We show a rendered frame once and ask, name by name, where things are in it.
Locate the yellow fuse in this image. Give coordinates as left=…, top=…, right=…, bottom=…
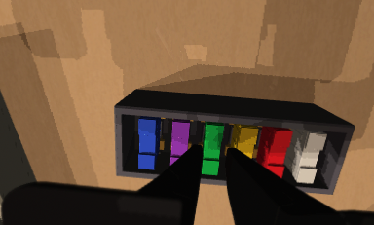
left=230, top=124, right=259, bottom=159

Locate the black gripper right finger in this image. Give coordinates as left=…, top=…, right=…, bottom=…
left=225, top=148, right=374, bottom=225

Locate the purple fuse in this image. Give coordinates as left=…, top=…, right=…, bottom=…
left=170, top=119, right=190, bottom=165

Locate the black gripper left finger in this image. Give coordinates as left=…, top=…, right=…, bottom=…
left=0, top=144, right=204, bottom=225

